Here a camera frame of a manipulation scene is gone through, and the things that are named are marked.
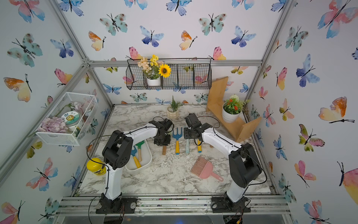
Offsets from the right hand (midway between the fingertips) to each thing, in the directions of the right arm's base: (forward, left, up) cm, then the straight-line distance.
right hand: (189, 131), depth 89 cm
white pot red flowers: (+12, -26, +9) cm, 31 cm away
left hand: (-3, +14, -12) cm, 18 cm away
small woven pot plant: (+25, +14, -7) cm, 29 cm away
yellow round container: (-24, +51, -2) cm, 56 cm away
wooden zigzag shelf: (+5, -33, -3) cm, 33 cm away
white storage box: (-13, +31, -11) cm, 35 cm away
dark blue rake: (-1, +8, -12) cm, 15 cm away
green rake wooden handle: (-8, +16, -11) cm, 21 cm away
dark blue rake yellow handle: (-5, -7, -12) cm, 15 cm away
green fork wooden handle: (-3, -15, -12) cm, 20 cm away
